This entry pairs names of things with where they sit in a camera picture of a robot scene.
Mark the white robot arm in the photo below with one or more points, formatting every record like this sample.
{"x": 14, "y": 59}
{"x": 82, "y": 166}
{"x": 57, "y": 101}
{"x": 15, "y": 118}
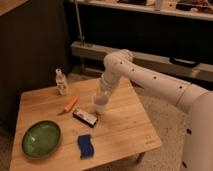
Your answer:
{"x": 192, "y": 99}

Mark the orange carrot toy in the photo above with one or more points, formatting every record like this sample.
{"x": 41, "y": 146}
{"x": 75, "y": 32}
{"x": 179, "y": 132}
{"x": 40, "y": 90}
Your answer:
{"x": 69, "y": 106}

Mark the black handle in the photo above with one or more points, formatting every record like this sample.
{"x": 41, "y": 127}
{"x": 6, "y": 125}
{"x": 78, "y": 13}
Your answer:
{"x": 183, "y": 63}

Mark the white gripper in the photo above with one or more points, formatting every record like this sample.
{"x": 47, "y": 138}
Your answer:
{"x": 104, "y": 91}

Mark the white ceramic cup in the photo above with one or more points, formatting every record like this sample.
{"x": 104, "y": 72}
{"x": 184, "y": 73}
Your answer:
{"x": 99, "y": 106}

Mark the small white bottle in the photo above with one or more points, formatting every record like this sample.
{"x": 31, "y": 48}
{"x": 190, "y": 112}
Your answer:
{"x": 61, "y": 82}

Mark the wooden table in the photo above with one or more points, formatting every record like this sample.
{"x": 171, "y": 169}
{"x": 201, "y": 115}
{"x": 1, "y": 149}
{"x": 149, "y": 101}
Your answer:
{"x": 123, "y": 130}

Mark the blue sponge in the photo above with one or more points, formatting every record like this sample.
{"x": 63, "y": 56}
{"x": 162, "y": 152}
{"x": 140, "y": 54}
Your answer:
{"x": 86, "y": 146}

